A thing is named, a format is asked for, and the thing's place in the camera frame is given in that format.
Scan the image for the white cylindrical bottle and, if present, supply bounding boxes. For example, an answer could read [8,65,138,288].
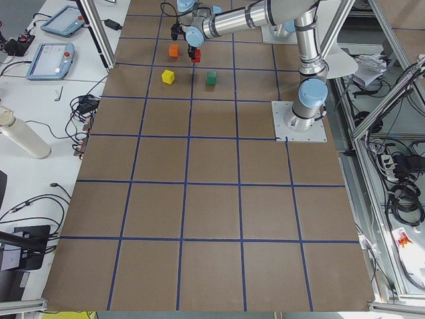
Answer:
[1,106,51,160]

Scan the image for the orange wooden block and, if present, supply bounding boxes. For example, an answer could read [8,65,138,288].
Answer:
[169,44,180,58]

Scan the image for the upper teach pendant tablet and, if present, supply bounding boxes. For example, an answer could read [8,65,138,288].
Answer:
[41,5,85,37]

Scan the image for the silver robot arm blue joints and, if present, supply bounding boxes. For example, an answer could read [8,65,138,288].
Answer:
[175,0,358,131]

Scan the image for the red wooden block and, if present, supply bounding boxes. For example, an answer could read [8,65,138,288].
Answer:
[193,49,201,63]

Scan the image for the green wooden block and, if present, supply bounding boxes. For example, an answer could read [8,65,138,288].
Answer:
[206,71,217,86]

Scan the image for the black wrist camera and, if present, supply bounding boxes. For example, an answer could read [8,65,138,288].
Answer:
[170,21,181,41]

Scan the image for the black monitor stand base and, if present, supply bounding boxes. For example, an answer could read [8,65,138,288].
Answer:
[1,225,50,271]

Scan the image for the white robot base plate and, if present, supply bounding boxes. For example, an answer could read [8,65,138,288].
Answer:
[271,101,327,143]

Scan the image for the yellow wooden block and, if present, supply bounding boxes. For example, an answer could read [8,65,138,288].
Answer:
[161,70,175,85]

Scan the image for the allen key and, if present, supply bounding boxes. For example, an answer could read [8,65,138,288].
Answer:
[54,86,64,102]

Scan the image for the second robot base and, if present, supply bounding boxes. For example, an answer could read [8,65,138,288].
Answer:
[261,21,298,45]

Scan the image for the teach pendant tablet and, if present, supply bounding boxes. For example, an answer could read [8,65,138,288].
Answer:
[25,43,75,80]
[41,5,85,37]

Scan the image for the white power strip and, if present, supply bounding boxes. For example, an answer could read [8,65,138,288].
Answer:
[378,154,398,183]

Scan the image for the crumpled white paper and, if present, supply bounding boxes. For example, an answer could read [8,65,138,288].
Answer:
[353,53,387,87]

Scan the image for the aluminium frame post left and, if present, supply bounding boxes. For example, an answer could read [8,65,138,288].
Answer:
[76,0,116,70]

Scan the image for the lower teach pendant tablet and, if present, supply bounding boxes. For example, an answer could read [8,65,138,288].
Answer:
[25,43,75,80]

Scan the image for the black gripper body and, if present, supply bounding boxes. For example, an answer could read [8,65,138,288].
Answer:
[187,45,196,57]

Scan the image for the black power adapter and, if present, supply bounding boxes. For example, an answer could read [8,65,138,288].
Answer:
[104,19,122,31]

